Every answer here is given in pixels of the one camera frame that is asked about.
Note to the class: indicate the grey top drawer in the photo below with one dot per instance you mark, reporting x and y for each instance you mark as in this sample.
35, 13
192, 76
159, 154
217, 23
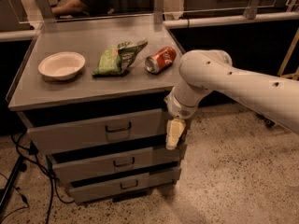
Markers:
97, 132

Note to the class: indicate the white horizontal rail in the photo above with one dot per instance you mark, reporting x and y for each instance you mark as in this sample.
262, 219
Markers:
188, 23

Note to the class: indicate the grey middle drawer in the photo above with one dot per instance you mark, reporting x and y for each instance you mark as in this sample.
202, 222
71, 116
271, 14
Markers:
72, 171

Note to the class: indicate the grey drawer cabinet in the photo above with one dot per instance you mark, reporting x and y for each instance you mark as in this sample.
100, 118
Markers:
42, 101

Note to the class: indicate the white paper bowl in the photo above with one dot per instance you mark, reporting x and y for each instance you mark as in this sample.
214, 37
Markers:
62, 65

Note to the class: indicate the green chip bag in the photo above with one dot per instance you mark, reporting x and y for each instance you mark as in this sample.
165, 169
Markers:
116, 59

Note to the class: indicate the black tripod leg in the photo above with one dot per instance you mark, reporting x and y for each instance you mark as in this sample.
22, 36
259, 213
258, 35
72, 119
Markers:
5, 192

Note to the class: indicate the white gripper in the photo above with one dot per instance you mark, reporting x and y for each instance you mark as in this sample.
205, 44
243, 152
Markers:
177, 110

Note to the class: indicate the red soda can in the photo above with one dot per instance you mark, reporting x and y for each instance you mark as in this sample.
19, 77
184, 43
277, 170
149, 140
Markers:
160, 60

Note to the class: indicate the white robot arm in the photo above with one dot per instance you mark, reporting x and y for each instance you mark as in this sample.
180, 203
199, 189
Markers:
204, 71

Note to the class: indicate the clear acrylic barrier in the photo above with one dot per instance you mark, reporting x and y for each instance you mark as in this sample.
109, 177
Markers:
149, 0

